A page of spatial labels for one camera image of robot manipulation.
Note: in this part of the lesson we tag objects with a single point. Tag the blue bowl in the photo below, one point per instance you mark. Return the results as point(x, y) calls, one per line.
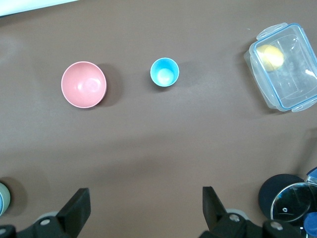
point(1, 204)

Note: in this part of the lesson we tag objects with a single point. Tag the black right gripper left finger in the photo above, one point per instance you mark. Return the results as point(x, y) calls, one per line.
point(71, 215)

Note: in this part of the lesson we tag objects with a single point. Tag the green bowl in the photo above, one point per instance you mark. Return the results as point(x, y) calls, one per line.
point(6, 198)

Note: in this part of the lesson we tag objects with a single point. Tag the clear plastic food container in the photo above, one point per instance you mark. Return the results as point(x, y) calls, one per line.
point(292, 86)

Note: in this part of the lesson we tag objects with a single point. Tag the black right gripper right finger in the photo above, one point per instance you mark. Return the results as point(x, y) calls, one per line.
point(218, 220)

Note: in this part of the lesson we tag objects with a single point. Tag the glass lid with blue knob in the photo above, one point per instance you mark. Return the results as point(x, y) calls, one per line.
point(292, 200)

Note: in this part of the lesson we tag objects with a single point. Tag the pink bowl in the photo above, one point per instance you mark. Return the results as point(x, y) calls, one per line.
point(84, 85)

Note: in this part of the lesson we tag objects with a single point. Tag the brown tablecloth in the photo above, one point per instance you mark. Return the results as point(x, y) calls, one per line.
point(158, 148)

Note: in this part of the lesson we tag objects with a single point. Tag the yellow lemon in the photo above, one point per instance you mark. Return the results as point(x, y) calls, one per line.
point(271, 58)

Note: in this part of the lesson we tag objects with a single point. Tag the blue cup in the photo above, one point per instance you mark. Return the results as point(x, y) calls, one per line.
point(164, 73)

